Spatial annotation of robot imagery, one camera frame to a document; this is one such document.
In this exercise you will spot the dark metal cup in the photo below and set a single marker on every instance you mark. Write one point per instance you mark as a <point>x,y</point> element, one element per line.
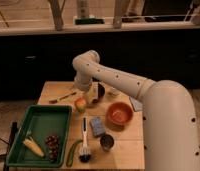
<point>106,142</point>

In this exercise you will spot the green plastic tray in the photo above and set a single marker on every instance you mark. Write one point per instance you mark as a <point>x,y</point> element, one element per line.
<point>39,122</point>

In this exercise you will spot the corn cob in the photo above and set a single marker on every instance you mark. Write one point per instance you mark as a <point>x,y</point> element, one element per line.
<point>33,146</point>

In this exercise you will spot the grey card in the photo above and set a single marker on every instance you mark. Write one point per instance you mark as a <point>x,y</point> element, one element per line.
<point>137,106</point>

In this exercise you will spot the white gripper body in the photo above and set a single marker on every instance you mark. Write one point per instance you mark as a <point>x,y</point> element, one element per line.
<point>82,86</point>

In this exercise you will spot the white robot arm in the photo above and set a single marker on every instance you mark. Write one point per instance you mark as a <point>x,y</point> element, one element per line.
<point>169,129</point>

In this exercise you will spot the green cucumber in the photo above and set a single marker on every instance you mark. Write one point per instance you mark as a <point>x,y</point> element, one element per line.
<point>70,156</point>

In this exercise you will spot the bunch of red grapes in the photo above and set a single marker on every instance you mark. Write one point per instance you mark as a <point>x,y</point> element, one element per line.
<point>52,142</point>

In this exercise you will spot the white carton box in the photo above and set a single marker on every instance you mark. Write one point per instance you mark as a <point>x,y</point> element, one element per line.
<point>92,94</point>

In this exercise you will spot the wooden spoon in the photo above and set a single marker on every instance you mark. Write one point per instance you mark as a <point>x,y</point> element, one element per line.
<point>61,98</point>

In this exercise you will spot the orange bowl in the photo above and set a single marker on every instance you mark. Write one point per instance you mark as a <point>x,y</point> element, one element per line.
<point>119,113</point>

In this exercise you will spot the blue sponge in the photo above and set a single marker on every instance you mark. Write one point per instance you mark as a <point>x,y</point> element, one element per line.
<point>97,127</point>

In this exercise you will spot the red yellow apple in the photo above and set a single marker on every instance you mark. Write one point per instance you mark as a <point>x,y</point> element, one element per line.
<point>80,104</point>

